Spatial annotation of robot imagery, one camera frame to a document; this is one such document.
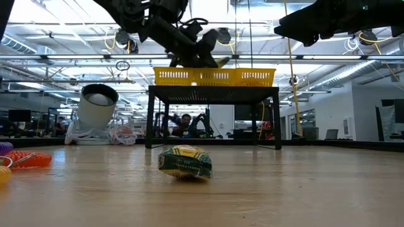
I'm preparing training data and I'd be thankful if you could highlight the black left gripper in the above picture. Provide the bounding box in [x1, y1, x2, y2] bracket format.
[167, 28, 219, 68]

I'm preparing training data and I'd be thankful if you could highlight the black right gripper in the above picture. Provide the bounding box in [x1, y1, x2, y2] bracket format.
[273, 0, 404, 48]

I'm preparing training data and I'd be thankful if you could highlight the purple coil keychain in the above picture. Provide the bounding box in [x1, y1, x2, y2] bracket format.
[0, 141, 15, 156]

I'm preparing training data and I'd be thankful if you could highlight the white desk lamp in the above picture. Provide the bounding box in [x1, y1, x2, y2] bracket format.
[64, 83, 120, 146]

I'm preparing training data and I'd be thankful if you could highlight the black perforated metal stand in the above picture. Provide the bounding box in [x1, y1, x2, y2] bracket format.
[145, 85, 283, 151]

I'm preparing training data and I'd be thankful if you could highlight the person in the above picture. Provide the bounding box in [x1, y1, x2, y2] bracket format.
[53, 116, 69, 137]
[170, 113, 194, 138]

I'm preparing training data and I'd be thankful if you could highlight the grey laptop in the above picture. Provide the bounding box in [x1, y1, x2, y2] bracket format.
[324, 129, 340, 141]

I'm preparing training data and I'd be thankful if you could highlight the black computer monitor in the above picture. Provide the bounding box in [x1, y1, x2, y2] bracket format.
[8, 109, 32, 123]

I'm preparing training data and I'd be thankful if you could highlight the black ceiling cable reel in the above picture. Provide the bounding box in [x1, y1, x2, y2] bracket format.
[359, 30, 378, 47]
[114, 28, 140, 55]
[217, 27, 233, 45]

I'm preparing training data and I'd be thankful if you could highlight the yellow power cable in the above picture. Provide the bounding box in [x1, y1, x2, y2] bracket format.
[282, 0, 304, 137]

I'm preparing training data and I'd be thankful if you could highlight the white coiled lamp cable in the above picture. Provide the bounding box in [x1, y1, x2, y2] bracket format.
[107, 125, 139, 146]

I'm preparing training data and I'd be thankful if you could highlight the black aluminium table frame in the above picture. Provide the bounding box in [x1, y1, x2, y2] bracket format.
[0, 136, 404, 153]

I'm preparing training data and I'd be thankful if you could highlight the red coil keychain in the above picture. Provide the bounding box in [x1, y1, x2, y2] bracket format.
[3, 150, 53, 169]

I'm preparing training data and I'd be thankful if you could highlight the yellow ball with ring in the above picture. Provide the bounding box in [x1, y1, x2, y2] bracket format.
[0, 165, 13, 186]

